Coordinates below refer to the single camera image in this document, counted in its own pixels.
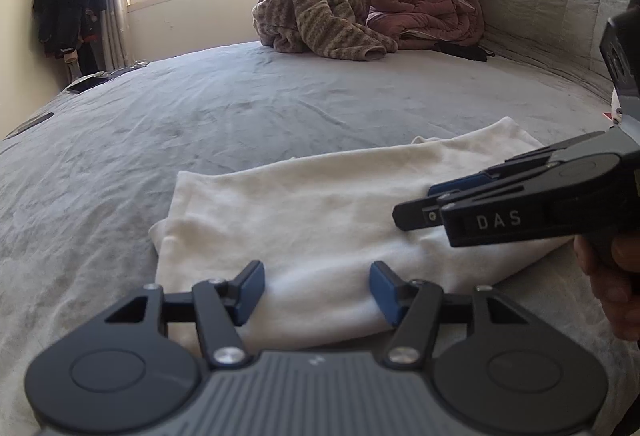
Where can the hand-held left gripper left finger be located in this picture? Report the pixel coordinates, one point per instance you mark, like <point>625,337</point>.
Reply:
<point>252,288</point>

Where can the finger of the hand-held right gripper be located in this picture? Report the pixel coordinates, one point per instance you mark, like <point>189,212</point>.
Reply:
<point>420,216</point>
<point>455,186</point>

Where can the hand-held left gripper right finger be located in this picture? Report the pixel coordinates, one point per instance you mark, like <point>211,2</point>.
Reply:
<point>382,291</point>

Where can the white long-sleeve shirt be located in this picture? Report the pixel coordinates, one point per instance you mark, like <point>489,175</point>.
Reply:
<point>300,226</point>

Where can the person's right forearm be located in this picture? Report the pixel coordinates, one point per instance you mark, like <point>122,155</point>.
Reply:
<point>627,366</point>

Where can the person's right hand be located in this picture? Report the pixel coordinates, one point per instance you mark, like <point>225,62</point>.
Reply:
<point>625,266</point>

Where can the black cloth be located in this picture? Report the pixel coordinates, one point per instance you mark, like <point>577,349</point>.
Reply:
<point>460,50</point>

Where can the pink quilted comforter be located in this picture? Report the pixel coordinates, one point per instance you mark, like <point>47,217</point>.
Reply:
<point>425,11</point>

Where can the grey quilted headboard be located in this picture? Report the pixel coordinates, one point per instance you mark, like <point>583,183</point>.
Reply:
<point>550,6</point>

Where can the brown striped blanket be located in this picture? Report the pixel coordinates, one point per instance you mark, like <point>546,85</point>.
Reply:
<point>310,16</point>

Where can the dark slim flat device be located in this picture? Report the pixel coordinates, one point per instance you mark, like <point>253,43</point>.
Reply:
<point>30,125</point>

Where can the dark hanging coats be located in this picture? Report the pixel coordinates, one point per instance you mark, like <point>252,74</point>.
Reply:
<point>65,1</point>

